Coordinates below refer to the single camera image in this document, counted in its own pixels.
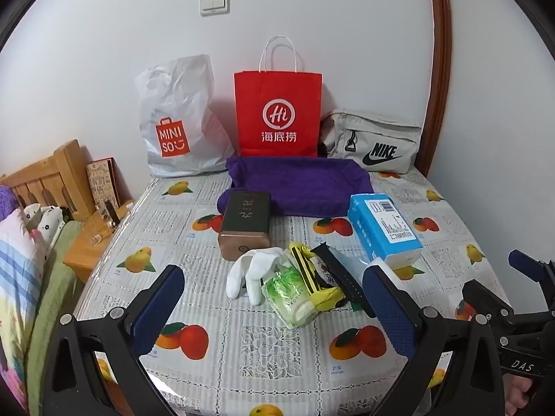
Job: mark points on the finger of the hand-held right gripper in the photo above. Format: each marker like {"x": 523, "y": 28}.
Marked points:
{"x": 527, "y": 266}
{"x": 481, "y": 297}

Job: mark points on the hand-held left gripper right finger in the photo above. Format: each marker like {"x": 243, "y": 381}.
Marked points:
{"x": 390, "y": 307}

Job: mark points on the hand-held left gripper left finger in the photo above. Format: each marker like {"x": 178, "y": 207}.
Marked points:
{"x": 158, "y": 303}

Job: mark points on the white sock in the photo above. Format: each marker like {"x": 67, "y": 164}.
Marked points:
{"x": 256, "y": 268}

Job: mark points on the person's right hand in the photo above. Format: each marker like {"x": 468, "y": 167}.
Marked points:
{"x": 518, "y": 394}

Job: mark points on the yellow black packet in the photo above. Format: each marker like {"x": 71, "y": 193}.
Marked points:
{"x": 323, "y": 299}

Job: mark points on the white printed packet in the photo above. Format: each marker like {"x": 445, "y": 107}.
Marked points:
{"x": 323, "y": 271}

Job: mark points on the blue tissue box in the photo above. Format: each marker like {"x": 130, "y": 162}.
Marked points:
{"x": 381, "y": 229}

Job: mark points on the wooden nightstand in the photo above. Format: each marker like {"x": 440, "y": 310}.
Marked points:
{"x": 80, "y": 255}

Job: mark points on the clear glass cup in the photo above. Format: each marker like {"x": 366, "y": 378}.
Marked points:
{"x": 95, "y": 232}

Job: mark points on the fruit printed tablecloth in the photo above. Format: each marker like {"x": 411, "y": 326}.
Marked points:
{"x": 243, "y": 355}

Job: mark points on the small black device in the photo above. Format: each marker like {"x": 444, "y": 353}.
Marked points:
{"x": 112, "y": 213}

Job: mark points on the green wet wipe packet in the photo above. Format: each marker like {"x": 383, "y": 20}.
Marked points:
{"x": 286, "y": 294}

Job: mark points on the green bed sheet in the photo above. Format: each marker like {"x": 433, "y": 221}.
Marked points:
{"x": 52, "y": 294}

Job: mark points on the dark green tin box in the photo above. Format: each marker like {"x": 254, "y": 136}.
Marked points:
{"x": 245, "y": 225}

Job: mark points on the brown patterned notebook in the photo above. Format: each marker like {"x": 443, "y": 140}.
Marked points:
{"x": 102, "y": 182}

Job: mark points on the white dotted pillow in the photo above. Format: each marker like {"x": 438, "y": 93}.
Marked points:
{"x": 47, "y": 225}

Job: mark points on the striped pillow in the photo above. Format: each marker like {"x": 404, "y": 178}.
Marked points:
{"x": 17, "y": 277}

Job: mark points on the purple towel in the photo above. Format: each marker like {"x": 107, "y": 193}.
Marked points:
{"x": 303, "y": 182}

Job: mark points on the wooden headboard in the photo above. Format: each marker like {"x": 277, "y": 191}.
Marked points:
{"x": 52, "y": 173}

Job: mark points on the grey waist bag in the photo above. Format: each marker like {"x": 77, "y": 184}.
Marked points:
{"x": 373, "y": 134}

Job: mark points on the purple plush fabric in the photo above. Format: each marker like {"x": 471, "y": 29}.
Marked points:
{"x": 6, "y": 203}

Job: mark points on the white plastic shopping bag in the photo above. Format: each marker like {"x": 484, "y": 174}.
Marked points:
{"x": 182, "y": 108}

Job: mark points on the red paper bag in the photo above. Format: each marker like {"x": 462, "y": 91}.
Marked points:
{"x": 277, "y": 95}

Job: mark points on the brown wooden door frame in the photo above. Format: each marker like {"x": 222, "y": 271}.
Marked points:
{"x": 440, "y": 52}

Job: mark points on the white light switch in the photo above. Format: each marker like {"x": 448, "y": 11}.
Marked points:
{"x": 214, "y": 3}

